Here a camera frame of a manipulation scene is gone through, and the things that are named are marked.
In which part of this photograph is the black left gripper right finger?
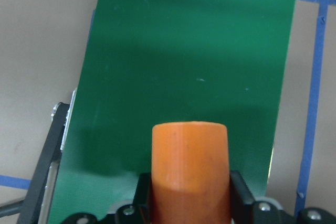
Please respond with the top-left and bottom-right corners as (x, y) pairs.
(229, 170), (255, 223)

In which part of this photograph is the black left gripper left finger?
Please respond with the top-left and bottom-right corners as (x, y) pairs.
(133, 173), (152, 223)

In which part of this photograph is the plain orange cylinder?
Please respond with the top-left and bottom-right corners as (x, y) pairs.
(151, 121), (231, 223)

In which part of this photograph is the green conveyor belt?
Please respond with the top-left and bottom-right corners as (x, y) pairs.
(48, 0), (295, 223)

